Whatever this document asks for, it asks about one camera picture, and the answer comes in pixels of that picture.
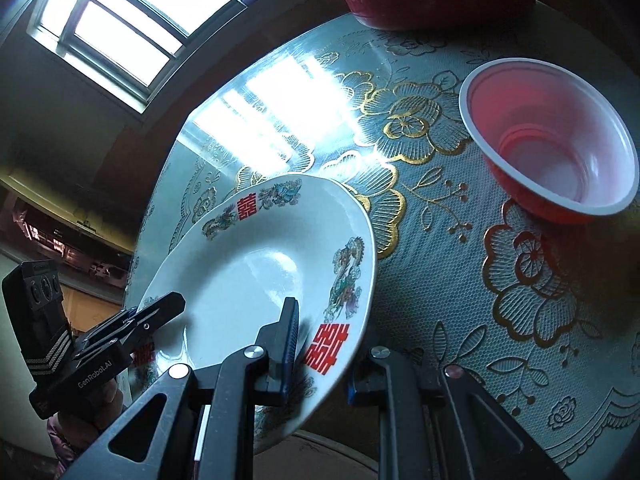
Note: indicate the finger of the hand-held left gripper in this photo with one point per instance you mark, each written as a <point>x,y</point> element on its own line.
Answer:
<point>160,307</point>

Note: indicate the white dragon print plate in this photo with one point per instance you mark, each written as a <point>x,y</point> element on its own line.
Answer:
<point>250,270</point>

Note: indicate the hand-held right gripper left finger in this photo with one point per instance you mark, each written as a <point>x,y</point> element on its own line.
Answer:
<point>291,330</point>

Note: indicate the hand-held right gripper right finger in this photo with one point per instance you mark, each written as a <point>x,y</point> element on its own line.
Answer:
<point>387,385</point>

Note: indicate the floral lace tablecloth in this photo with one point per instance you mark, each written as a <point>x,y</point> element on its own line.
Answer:
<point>450,285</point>

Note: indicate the person's left hand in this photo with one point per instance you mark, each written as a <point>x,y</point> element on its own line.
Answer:
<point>97,417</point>

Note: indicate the window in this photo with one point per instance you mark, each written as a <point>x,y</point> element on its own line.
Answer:
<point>125,35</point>

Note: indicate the person's left forearm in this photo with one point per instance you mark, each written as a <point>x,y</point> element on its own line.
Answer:
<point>60,446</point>

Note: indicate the red plastic bowl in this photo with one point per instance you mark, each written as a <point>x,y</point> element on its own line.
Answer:
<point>540,135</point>

